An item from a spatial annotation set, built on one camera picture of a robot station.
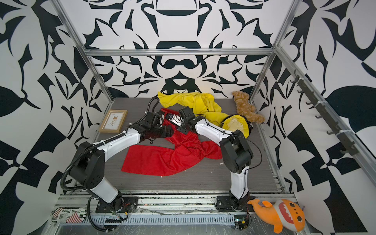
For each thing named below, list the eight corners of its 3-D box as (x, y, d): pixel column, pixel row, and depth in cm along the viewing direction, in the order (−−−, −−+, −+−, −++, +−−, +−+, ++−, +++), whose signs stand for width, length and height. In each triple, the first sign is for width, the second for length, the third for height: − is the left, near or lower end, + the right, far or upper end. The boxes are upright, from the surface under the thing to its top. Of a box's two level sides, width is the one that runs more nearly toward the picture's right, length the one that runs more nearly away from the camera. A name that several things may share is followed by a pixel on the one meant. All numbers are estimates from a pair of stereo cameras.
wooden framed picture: (101, 135, 105) (98, 131, 101) (110, 113, 117) (108, 109, 113) (121, 135, 105) (119, 131, 101) (128, 113, 117) (126, 109, 113)
